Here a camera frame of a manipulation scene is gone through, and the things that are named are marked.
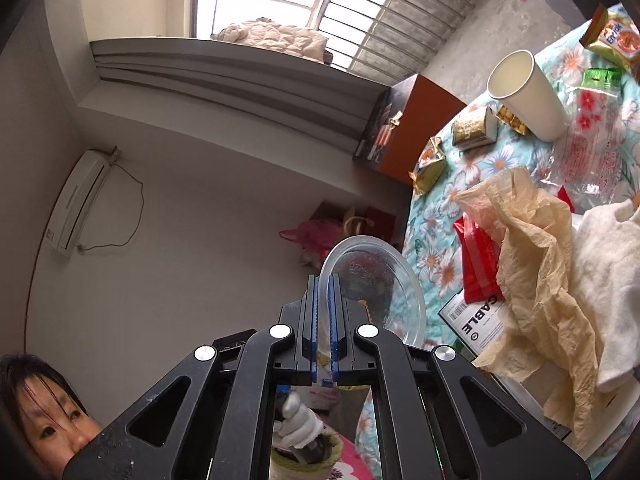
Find clear plastic bowl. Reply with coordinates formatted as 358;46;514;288
319;234;427;356

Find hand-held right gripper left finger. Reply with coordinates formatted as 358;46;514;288
62;275;323;480

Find grey curtain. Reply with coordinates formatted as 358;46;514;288
89;37;396;153

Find white air conditioner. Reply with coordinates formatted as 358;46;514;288
46;149;112;258

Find crumpled beige plastic bag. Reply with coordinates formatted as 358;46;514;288
452;166;608;453

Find red gift bag yellow handles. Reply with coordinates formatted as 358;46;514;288
342;205;398;243

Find orange snack packet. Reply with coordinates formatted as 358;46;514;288
579;4;640;73

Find person's left forearm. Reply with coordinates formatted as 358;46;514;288
271;435;347;480

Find pink plastic bag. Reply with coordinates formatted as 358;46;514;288
279;220;346;266

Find floral blanket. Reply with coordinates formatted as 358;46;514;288
402;5;640;480

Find white paper cup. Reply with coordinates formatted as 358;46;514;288
486;50;568;142

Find orange wooden cabinet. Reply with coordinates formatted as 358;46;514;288
352;74;468;186

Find beige puffer jacket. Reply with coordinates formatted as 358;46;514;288
210;19;335;65

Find white fluffy cloth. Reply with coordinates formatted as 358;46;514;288
570;199;640;393

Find person's head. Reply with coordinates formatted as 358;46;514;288
0;353;103;480

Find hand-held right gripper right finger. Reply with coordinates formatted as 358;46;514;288
329;274;592;480

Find metal window grille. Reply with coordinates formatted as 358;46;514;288
350;0;506;81

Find black and white cardboard box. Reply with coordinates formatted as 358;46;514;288
437;290;516;361

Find yellow green snack packet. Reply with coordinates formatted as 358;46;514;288
409;136;447;196

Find gold snack wrapper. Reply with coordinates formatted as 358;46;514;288
451;106;498;148

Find air conditioner power cable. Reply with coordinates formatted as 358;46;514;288
77;147;145;256

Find red snack packet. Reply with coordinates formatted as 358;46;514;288
452;212;506;305

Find clear plastic bag red print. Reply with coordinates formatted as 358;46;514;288
537;67;640;211

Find small gold wrapper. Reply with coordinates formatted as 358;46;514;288
494;106;530;136

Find person's left hand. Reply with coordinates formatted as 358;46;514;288
274;392;325;450

